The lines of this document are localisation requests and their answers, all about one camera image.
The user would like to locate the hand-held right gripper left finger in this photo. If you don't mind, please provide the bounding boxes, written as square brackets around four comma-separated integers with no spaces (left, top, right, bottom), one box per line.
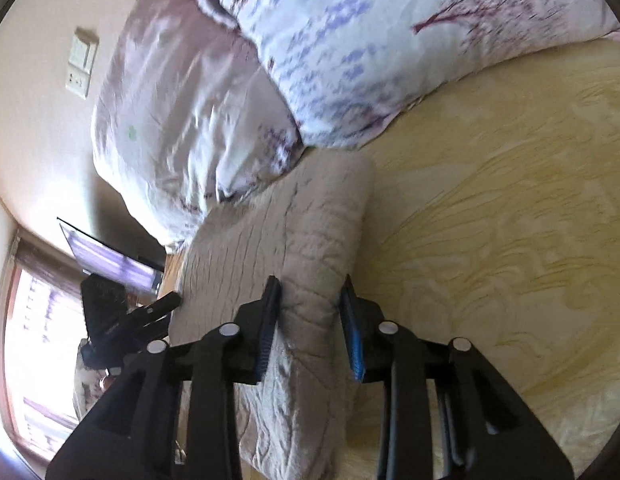
[45,275,283,480]

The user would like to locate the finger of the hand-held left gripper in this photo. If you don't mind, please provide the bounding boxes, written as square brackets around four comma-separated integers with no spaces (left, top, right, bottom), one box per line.
[127,292,183,323]
[137,316,169,339]

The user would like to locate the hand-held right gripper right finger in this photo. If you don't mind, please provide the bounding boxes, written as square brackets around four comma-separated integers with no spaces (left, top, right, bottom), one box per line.
[338,274,575,480]

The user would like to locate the beige cable knit sweater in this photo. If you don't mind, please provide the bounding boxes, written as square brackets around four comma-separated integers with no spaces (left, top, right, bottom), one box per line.
[167,150,378,480]

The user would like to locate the black flat screen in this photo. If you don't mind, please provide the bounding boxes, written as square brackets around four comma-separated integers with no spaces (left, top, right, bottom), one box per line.
[57,217,167,297]

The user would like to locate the window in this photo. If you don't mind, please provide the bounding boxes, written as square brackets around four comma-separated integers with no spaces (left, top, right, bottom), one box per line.
[0,240,91,461]

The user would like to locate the yellow patterned bed sheet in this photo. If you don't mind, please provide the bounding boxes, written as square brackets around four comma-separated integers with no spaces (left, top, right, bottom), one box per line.
[160,35,620,480]

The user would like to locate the pink floral pillow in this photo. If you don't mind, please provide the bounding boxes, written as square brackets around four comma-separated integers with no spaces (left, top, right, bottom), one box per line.
[90,0,305,251]

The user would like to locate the blue white tree print pillow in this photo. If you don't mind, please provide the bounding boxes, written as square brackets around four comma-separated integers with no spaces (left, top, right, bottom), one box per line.
[142,0,620,151]

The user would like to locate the white wall switch panel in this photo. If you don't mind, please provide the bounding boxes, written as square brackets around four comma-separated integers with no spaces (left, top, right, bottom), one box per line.
[65,27,99,99]

